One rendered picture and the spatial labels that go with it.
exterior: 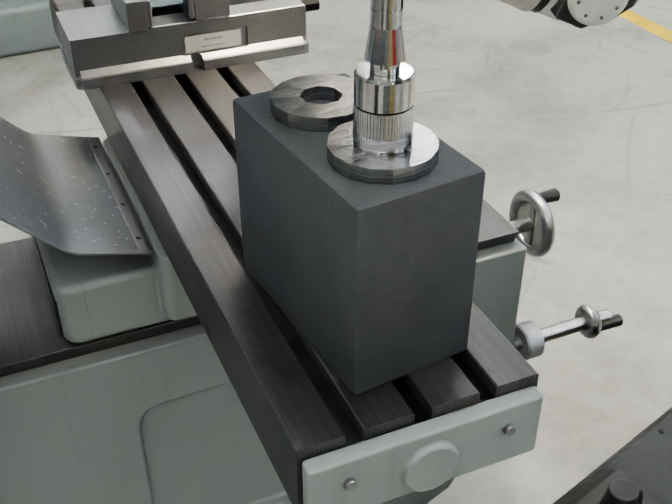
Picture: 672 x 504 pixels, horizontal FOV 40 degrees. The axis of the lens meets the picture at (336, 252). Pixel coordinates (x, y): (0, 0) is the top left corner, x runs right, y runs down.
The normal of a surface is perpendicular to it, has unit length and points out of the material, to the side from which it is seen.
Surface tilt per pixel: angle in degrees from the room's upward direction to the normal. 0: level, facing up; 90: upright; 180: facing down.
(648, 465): 0
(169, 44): 90
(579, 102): 0
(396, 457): 90
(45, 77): 0
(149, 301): 90
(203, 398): 90
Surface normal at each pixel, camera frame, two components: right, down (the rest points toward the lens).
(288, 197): -0.87, 0.29
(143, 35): 0.39, 0.53
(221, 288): 0.00, -0.82
